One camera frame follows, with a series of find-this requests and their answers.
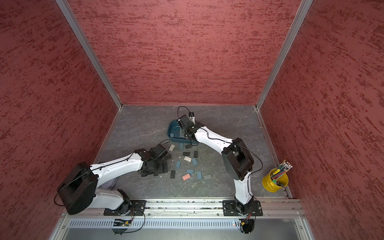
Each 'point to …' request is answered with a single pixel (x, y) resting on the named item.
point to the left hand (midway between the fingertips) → (157, 174)
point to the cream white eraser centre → (187, 159)
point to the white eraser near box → (171, 147)
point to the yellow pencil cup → (275, 179)
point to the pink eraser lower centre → (185, 177)
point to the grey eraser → (207, 177)
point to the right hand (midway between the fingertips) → (189, 133)
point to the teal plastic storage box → (175, 133)
